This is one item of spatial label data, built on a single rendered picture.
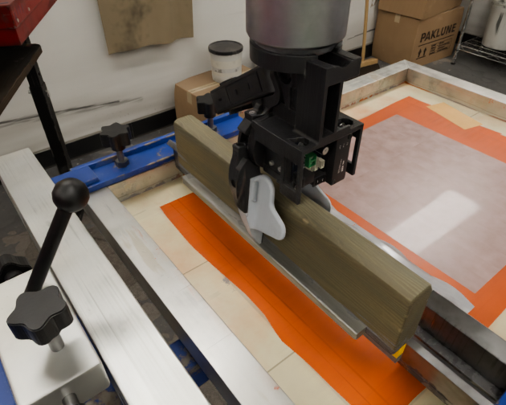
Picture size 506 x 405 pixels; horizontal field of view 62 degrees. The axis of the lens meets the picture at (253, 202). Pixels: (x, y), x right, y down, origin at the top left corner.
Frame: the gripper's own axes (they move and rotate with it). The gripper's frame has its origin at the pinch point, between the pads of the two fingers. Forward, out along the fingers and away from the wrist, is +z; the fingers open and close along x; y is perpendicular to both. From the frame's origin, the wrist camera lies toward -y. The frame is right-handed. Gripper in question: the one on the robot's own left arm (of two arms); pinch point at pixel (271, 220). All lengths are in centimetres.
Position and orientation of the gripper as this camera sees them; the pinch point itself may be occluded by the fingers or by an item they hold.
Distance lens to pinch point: 46.4
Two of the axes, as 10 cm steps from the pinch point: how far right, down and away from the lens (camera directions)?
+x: 7.9, -3.9, 4.8
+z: 0.0, 7.7, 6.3
